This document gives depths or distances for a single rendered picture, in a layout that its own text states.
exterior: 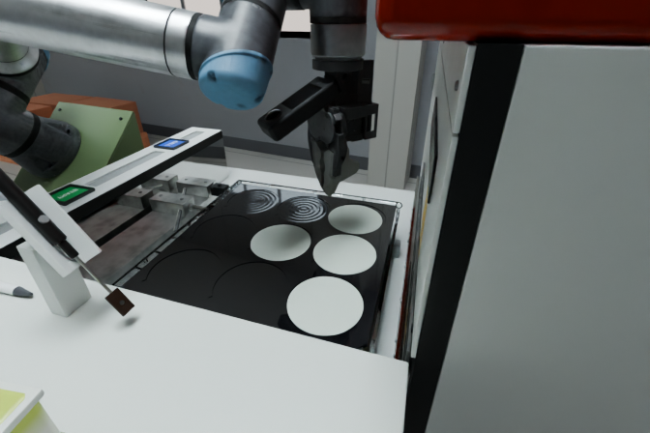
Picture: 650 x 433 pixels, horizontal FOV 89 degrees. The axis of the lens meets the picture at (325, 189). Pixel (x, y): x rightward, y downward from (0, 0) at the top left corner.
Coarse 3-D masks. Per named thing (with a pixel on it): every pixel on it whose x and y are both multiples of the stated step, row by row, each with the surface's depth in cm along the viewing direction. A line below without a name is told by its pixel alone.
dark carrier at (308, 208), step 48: (240, 192) 70; (288, 192) 70; (192, 240) 55; (240, 240) 55; (384, 240) 55; (144, 288) 46; (192, 288) 46; (240, 288) 46; (288, 288) 46; (336, 336) 39
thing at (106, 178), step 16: (192, 128) 90; (192, 144) 79; (128, 160) 70; (144, 160) 71; (160, 160) 70; (96, 176) 63; (112, 176) 64; (128, 176) 63; (48, 192) 57; (96, 192) 57; (64, 208) 53; (0, 224) 49; (0, 240) 45
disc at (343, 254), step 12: (324, 240) 55; (336, 240) 55; (348, 240) 55; (360, 240) 55; (324, 252) 52; (336, 252) 52; (348, 252) 52; (360, 252) 52; (372, 252) 52; (324, 264) 50; (336, 264) 50; (348, 264) 50; (360, 264) 50; (372, 264) 50
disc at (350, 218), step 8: (336, 208) 64; (344, 208) 64; (352, 208) 64; (360, 208) 64; (368, 208) 64; (328, 216) 61; (336, 216) 62; (344, 216) 62; (352, 216) 62; (360, 216) 62; (368, 216) 62; (376, 216) 62; (336, 224) 59; (344, 224) 59; (352, 224) 59; (360, 224) 59; (368, 224) 59; (376, 224) 59; (352, 232) 57; (360, 232) 57; (368, 232) 57
